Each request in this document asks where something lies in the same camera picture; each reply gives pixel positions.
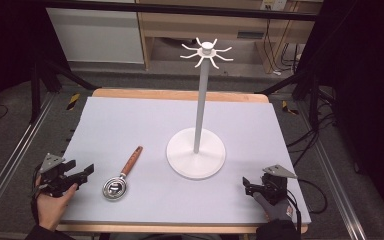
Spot black hanging cables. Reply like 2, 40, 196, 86
263, 18, 303, 75

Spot black metal stand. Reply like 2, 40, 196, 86
254, 66, 336, 132
29, 59, 98, 125

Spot metal floor rail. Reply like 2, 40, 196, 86
299, 99, 378, 240
0, 92, 57, 232

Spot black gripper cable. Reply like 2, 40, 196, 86
285, 178, 329, 235

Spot metal strainer spoon wooden handle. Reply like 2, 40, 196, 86
101, 145, 144, 202

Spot wooden desk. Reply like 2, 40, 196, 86
136, 0, 325, 75

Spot white cabinet panel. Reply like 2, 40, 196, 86
46, 7, 145, 65

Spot yellow black striped tape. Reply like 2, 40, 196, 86
281, 100, 300, 116
66, 92, 81, 111

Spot pale grey table mat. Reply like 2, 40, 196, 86
59, 96, 312, 225

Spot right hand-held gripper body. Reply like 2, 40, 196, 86
251, 164, 298, 206

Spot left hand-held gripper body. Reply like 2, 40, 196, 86
38, 153, 85, 198

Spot person's right hand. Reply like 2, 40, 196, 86
252, 192, 295, 223

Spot black curtain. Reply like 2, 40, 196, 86
295, 0, 384, 232
0, 0, 68, 125

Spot person's left hand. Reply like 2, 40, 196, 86
34, 176, 80, 233

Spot black floor cables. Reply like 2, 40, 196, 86
285, 99, 338, 168

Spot white power strip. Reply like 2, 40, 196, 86
260, 0, 288, 11

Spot wooden table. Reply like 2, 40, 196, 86
56, 87, 310, 235

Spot white hook rack stand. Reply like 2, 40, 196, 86
165, 36, 234, 181

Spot black horizontal bar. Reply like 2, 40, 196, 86
42, 0, 318, 22

